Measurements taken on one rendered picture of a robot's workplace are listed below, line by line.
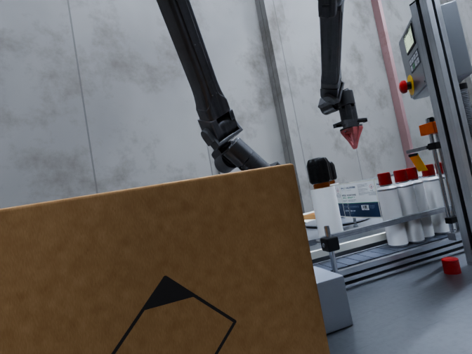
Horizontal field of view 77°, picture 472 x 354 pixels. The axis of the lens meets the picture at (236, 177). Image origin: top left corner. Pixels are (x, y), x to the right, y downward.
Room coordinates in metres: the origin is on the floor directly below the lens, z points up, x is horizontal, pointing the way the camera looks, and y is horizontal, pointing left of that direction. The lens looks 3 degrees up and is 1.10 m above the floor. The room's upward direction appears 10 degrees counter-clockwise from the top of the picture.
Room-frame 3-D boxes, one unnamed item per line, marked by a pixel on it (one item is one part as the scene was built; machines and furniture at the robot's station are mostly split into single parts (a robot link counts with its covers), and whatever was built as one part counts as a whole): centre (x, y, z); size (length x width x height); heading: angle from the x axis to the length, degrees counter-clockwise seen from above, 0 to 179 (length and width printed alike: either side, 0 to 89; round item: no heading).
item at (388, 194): (0.84, -0.41, 0.98); 0.05 x 0.05 x 0.20
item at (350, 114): (1.04, -0.43, 1.30); 0.10 x 0.07 x 0.07; 110
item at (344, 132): (1.05, -0.44, 1.23); 0.07 x 0.07 x 0.09; 20
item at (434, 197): (0.89, -0.57, 0.98); 0.05 x 0.05 x 0.20
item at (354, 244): (0.81, -0.17, 0.91); 1.07 x 0.01 x 0.02; 107
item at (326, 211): (1.10, -0.30, 1.03); 0.09 x 0.09 x 0.30
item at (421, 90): (0.81, -0.59, 1.38); 0.17 x 0.10 x 0.19; 162
